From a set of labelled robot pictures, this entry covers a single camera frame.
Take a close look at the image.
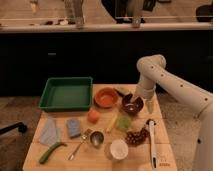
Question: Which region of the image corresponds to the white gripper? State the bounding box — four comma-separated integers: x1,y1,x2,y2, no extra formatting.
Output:
135,84,156,114

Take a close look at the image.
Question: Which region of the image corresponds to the dark brown bowl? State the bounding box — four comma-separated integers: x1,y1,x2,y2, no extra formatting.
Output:
122,94,144,116

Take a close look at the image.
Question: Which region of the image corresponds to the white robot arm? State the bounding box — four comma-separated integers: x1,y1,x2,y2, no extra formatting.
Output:
135,54,213,171

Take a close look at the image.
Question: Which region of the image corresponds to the green plastic cup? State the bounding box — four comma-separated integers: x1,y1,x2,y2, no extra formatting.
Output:
116,116,131,132

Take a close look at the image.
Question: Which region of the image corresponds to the bunch of dark grapes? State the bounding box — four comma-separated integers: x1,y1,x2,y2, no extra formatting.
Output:
125,128,149,146

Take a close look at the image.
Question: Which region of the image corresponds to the orange bowl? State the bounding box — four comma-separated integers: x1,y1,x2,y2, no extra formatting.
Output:
94,87,118,108

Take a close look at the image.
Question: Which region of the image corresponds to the white cup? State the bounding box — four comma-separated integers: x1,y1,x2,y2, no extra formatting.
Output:
105,139,129,161

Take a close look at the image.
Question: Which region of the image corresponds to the orange fruit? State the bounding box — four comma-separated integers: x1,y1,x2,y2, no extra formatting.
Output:
87,110,100,124

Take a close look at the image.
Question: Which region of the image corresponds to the metal measuring cup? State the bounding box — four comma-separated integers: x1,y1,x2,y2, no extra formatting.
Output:
87,131,104,148

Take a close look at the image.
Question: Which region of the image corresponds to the blue sponge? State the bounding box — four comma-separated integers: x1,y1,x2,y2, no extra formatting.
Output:
67,119,81,138

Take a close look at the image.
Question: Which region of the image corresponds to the green plastic tray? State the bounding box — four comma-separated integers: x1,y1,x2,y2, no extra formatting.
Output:
39,77,93,112

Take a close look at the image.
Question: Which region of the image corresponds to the metal spoon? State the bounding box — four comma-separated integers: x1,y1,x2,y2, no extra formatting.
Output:
68,133,89,160

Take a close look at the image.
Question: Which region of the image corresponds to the light blue cloth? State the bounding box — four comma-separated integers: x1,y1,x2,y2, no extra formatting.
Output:
38,118,60,146

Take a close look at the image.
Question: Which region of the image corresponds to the green cucumber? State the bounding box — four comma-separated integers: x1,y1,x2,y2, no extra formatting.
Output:
39,142,67,164

